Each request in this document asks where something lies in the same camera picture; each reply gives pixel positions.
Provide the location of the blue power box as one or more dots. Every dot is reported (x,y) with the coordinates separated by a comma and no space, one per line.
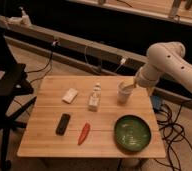
(156,102)

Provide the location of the white cup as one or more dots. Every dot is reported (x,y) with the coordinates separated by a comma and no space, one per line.
(124,92)

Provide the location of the red chili pepper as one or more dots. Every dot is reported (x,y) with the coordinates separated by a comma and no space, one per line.
(84,133)

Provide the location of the white spray bottle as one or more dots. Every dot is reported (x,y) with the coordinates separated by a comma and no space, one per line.
(24,19)

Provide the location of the white sponge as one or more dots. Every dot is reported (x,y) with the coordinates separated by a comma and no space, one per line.
(70,95)

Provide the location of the wooden table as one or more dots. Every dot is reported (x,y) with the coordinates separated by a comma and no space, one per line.
(40,138)

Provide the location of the black eraser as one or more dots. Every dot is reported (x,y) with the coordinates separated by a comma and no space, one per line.
(62,125)

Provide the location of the small clear bottle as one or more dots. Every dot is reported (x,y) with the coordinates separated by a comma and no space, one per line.
(94,98)

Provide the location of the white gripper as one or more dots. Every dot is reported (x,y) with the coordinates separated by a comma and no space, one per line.
(138,81)

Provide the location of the black office chair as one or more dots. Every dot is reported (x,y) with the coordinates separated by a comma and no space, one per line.
(13,82)

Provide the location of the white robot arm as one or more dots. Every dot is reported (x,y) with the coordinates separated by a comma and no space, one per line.
(165,58)

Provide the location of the green bowl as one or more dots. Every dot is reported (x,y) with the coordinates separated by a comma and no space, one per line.
(131,133)

